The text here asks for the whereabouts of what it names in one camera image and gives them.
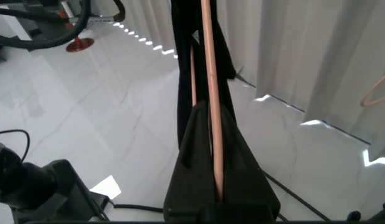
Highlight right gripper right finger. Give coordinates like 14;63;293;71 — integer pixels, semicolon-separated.
221;104;281;222

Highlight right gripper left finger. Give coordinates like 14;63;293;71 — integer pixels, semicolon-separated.
163;100;218;222

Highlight pink clothes hanger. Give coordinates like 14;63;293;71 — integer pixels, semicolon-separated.
189;0;225;203
359;70;385;108

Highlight black garment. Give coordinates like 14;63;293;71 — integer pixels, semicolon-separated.
170;0;237;150

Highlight white curtain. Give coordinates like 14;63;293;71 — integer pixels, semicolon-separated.
92;0;385;162

